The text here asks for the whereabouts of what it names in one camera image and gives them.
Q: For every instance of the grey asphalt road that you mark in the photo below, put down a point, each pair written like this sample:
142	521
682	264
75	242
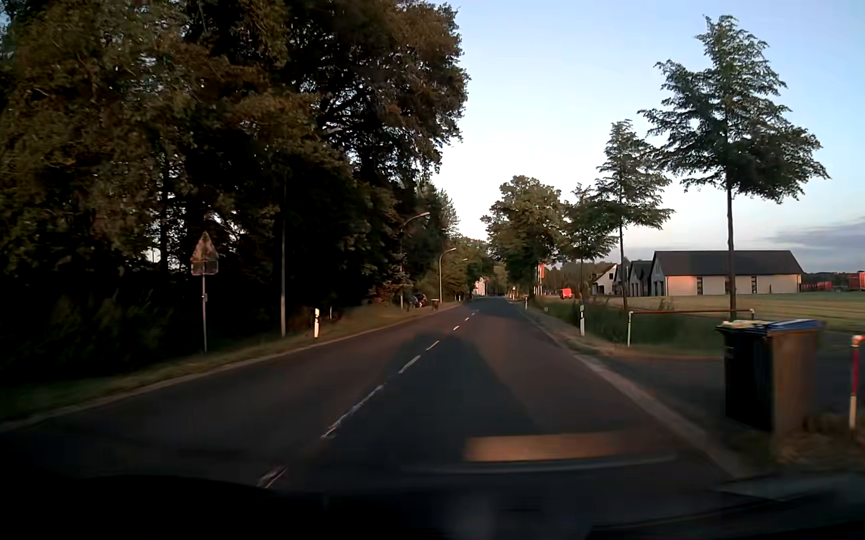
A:
470	360

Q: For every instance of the leafy tree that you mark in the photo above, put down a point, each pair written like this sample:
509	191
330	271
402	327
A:
586	232
526	225

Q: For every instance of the dark wheelie bin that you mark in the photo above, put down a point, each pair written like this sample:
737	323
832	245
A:
768	375

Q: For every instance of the white marker post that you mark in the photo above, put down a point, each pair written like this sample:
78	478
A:
582	319
316	322

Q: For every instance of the street lamp post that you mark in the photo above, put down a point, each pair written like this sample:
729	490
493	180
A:
402	247
441	274

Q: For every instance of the dark wood of trees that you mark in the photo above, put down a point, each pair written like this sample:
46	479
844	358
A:
177	150

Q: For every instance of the grass verge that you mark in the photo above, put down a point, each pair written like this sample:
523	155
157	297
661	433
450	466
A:
627	330
200	358

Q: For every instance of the white building with dark roof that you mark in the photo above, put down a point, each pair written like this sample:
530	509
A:
725	274

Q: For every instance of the red lorry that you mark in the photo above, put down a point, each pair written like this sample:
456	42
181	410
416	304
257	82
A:
858	281

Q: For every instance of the road sign on post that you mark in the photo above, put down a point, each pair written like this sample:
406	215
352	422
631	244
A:
204	259

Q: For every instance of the mown grass field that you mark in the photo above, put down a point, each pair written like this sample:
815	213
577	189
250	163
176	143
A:
815	309

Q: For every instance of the car's own bonnet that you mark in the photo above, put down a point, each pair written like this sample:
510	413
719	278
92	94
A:
432	510

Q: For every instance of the tall pole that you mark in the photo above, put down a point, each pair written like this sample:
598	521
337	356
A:
282	270

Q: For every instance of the tall slender tree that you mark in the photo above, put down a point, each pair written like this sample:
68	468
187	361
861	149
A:
624	187
729	127

